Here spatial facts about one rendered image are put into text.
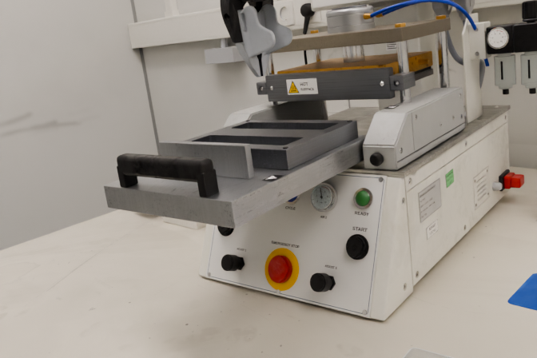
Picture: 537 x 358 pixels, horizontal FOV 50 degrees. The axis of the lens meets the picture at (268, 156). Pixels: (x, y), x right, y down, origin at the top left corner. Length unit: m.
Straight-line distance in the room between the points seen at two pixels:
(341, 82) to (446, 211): 0.25
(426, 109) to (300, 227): 0.25
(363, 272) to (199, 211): 0.26
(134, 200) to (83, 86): 1.64
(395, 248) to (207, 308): 0.29
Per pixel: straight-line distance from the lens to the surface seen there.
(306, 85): 0.92
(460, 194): 0.96
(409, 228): 0.80
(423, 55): 0.99
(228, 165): 0.67
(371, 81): 0.86
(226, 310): 0.85
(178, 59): 2.24
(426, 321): 0.78
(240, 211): 0.59
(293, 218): 0.84
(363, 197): 0.77
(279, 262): 0.84
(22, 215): 2.26
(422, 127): 0.83
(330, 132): 0.74
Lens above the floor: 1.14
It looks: 13 degrees down
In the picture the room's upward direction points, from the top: 8 degrees counter-clockwise
